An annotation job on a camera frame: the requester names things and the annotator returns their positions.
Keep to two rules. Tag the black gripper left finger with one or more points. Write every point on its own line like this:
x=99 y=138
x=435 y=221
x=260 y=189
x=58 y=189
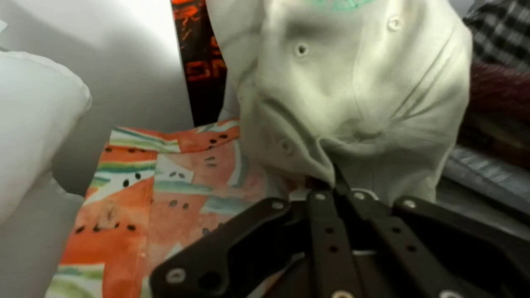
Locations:
x=324 y=249

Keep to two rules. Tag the red plaid shirt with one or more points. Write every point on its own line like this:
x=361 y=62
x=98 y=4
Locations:
x=498 y=83

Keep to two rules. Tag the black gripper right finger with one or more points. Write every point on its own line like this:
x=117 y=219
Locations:
x=407 y=249

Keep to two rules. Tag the white hanging garment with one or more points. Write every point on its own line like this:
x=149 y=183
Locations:
x=33 y=122

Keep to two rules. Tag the grey blue garment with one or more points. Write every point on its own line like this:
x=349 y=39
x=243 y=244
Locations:
x=485 y=176

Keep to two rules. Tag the orange watermelon print shirt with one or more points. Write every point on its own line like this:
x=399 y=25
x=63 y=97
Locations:
x=137 y=209

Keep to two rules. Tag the khaki baseball cap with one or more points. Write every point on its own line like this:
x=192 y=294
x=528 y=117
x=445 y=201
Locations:
x=341 y=83

